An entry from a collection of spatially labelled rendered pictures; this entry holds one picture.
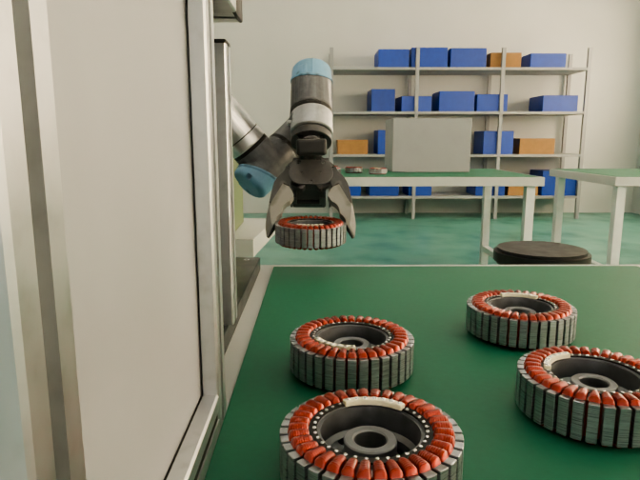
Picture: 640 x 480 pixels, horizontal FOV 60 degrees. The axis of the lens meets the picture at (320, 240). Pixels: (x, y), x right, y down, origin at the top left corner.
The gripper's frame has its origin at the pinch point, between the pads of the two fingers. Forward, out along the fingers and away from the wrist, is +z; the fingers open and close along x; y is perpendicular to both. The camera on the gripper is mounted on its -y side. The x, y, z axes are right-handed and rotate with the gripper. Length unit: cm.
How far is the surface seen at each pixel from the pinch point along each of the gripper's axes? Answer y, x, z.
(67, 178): -62, 8, 28
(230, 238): -27.4, 7.9, 13.6
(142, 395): -51, 8, 33
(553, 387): -38, -18, 30
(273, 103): 489, 50, -419
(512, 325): -25.0, -20.2, 21.8
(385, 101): 444, -86, -386
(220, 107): -35.0, 8.6, 3.2
